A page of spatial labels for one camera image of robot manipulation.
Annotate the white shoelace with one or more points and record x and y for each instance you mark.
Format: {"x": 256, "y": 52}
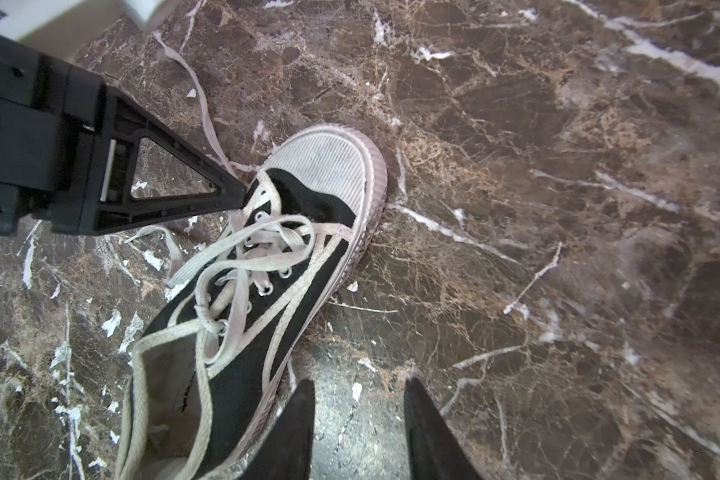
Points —
{"x": 240, "y": 264}

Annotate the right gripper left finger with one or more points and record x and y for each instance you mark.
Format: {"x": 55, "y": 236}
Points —
{"x": 286, "y": 452}

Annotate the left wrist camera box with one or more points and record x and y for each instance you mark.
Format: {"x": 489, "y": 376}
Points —
{"x": 60, "y": 27}

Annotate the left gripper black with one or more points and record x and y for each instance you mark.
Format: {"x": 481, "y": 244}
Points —
{"x": 50, "y": 114}

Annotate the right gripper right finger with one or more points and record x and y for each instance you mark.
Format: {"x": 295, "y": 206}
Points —
{"x": 433, "y": 451}

